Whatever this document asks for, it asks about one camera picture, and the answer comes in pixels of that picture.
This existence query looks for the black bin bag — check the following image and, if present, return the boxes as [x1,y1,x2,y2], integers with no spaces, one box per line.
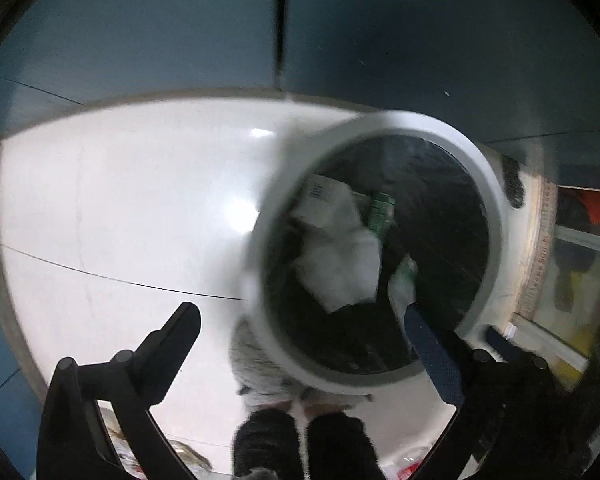
[260,135,492,375]

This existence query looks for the white and green wrapper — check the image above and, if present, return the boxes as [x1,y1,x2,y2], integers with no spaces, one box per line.
[387,255,421,322]

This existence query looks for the red and white packet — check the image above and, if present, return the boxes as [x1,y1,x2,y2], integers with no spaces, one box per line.
[380,442,438,480]

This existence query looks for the person's grey trouser legs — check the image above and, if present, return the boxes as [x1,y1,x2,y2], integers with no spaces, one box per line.
[229,314,373,413]

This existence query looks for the white crumpled paper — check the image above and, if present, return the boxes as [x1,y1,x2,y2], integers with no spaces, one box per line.
[291,195,384,315]

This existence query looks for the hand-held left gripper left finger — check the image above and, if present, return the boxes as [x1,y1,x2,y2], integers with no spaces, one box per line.
[36,302,202,480]

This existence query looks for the white carton box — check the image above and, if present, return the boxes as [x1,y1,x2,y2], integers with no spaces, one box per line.
[294,174,362,231]

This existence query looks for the black shoe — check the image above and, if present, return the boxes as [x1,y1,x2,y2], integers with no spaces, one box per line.
[500,154,527,211]

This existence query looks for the beige patterned floor mat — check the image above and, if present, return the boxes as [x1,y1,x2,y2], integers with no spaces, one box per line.
[516,172,562,322]

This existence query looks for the white round trash bin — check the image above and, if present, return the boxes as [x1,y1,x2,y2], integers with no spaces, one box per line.
[241,109,512,397]

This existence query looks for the black fuzzy slipper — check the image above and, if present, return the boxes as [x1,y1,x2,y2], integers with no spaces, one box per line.
[307,411,385,480]
[231,407,306,480]

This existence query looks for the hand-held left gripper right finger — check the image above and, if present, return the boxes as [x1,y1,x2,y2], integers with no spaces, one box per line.
[403,304,600,480]

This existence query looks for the clear plastic wrapper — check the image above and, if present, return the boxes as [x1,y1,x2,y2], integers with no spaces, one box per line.
[100,407,213,480]

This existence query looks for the green packet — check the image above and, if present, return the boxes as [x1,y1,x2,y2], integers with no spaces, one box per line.
[366,191,397,237]

